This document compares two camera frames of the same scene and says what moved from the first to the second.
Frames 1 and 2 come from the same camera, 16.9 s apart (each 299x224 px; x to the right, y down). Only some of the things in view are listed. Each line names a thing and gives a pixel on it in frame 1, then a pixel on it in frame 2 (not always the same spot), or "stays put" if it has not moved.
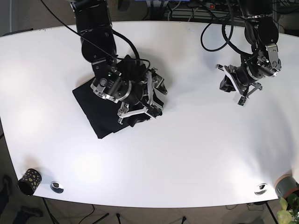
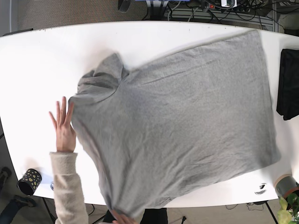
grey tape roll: x=286 y=185 stays put
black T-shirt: x=102 y=113 → x=288 y=100
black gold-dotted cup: x=29 y=182 stays put
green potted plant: x=284 y=216 stays put
